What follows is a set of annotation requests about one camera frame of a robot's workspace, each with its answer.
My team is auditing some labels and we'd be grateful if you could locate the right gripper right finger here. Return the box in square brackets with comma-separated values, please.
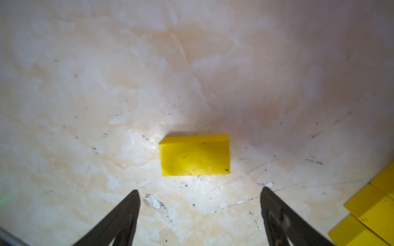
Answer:
[260, 187, 333, 246]

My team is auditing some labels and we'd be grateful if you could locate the yellow small block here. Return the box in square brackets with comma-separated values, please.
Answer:
[159, 134, 231, 176]

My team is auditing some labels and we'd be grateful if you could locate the yellow short block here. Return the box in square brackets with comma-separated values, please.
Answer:
[328, 215, 389, 246]

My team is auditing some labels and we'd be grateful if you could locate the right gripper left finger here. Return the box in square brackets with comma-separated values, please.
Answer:
[74, 190, 141, 246]

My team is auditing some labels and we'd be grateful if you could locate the yellow long block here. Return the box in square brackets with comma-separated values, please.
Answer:
[370, 162, 394, 199]
[344, 184, 394, 246]

